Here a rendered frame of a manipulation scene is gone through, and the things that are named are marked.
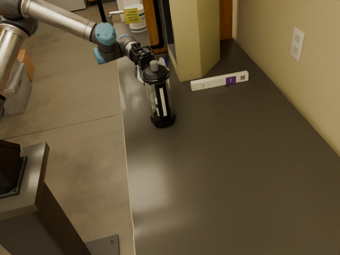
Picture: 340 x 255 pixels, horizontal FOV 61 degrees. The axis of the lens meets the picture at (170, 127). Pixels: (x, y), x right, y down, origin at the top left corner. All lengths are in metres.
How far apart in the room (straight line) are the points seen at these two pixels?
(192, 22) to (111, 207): 1.40
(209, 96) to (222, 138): 0.29
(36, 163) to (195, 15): 0.88
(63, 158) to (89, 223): 0.76
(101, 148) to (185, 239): 1.85
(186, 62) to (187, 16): 0.21
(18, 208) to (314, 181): 0.95
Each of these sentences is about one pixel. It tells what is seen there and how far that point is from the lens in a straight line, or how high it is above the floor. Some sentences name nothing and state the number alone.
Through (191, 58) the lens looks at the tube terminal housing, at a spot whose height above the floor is 1.06.
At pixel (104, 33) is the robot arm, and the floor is 1.30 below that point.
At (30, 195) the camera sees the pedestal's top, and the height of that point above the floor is 0.94.
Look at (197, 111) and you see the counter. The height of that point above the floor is 0.94.
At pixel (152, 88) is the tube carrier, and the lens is 1.05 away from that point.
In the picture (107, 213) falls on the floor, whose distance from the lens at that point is 2.14.
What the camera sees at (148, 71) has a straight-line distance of 1.06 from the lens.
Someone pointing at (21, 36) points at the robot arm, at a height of 1.29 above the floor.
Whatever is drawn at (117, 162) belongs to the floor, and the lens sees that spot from 2.43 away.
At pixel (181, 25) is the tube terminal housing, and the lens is 1.31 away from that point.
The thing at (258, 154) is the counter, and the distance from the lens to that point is 1.05.
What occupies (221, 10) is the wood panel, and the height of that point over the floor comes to 1.11.
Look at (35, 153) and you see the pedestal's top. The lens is 1.27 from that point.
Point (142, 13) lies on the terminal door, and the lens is 1.61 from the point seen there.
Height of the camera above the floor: 1.69
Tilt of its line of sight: 40 degrees down
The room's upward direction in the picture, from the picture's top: 10 degrees counter-clockwise
